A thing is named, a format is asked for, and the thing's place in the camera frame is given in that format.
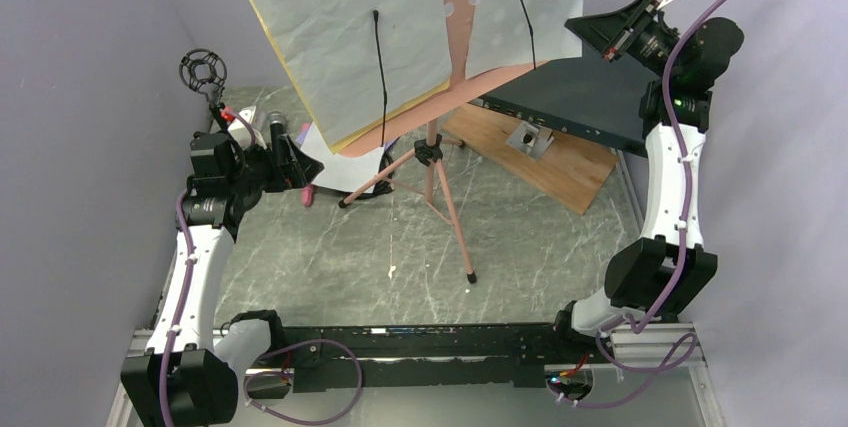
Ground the silver metal bracket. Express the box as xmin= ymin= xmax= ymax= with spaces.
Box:
xmin=506 ymin=121 xmax=554 ymax=161

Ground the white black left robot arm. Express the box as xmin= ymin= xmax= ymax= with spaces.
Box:
xmin=120 ymin=128 xmax=324 ymax=426

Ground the dark teal rack unit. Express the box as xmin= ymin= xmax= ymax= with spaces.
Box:
xmin=476 ymin=21 xmax=700 ymax=159

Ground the pink tripod music stand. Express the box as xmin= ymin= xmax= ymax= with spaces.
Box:
xmin=337 ymin=0 xmax=554 ymax=285

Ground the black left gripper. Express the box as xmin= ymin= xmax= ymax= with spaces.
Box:
xmin=227 ymin=134 xmax=322 ymax=199

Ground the grey paper sheet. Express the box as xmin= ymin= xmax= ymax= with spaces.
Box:
xmin=250 ymin=0 xmax=452 ymax=151

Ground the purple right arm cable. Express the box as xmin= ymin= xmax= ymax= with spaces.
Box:
xmin=546 ymin=0 xmax=763 ymax=411

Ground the black silver handheld microphone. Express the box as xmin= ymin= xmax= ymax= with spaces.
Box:
xmin=267 ymin=111 xmax=288 ymax=140

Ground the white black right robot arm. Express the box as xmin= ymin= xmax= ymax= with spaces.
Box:
xmin=550 ymin=0 xmax=744 ymax=362

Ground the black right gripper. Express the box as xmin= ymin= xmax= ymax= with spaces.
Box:
xmin=567 ymin=0 xmax=682 ymax=82

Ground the pink small microphone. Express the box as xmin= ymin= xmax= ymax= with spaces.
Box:
xmin=296 ymin=123 xmax=316 ymax=207

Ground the wooden board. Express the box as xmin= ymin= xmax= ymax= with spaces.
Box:
xmin=442 ymin=104 xmax=618 ymax=215

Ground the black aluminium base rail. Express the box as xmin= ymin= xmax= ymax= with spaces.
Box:
xmin=105 ymin=321 xmax=723 ymax=427

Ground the black tripod mic stand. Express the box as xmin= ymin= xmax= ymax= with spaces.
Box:
xmin=179 ymin=48 xmax=229 ymax=131

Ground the coiled black cable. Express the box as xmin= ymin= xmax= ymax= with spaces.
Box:
xmin=360 ymin=152 xmax=397 ymax=200

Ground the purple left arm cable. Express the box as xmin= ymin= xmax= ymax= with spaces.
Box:
xmin=157 ymin=109 xmax=364 ymax=427

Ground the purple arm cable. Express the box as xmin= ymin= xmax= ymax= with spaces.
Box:
xmin=546 ymin=0 xmax=763 ymax=411
xmin=157 ymin=109 xmax=364 ymax=427

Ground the blue sheet music page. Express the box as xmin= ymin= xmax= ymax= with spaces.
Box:
xmin=296 ymin=124 xmax=398 ymax=149

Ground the white paper sheet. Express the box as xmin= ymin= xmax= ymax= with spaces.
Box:
xmin=297 ymin=124 xmax=385 ymax=193
xmin=465 ymin=0 xmax=584 ymax=77

